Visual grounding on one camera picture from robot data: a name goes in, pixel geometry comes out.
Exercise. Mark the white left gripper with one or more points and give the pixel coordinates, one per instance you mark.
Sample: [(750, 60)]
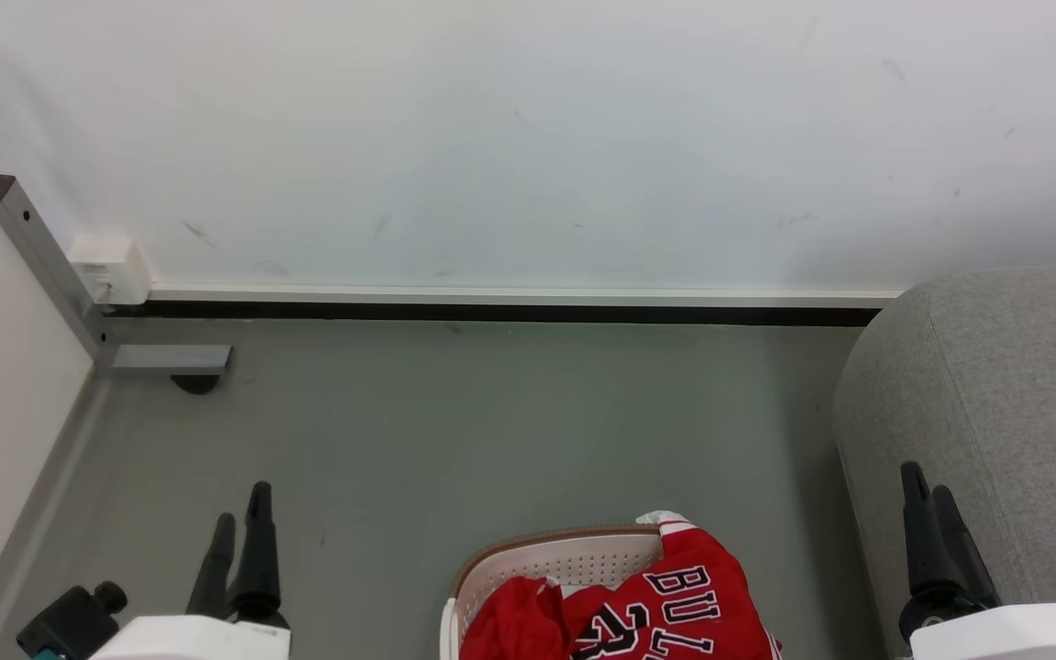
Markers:
[(198, 640)]

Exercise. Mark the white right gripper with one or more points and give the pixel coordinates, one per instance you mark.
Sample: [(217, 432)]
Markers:
[(1005, 637)]

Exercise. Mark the red Bulls jersey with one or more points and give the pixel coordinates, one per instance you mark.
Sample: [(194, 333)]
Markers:
[(702, 573)]

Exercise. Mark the white laundry basket brown rim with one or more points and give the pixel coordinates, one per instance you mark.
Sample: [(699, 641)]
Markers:
[(583, 559)]

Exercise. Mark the grey fabric sofa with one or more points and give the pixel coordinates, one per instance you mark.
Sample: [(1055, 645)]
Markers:
[(995, 385)]

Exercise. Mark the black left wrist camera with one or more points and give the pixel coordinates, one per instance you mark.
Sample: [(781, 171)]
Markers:
[(70, 625)]

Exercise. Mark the black round frame foot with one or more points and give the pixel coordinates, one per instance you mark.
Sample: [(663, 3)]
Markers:
[(196, 383)]

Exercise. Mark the white plastic wall box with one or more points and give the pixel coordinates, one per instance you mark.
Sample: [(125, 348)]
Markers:
[(114, 266)]

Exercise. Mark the grey aluminium frame post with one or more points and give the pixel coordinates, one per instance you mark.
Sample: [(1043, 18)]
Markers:
[(42, 252)]

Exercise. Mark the white wall skirting strip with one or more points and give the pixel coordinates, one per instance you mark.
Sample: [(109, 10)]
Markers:
[(510, 296)]

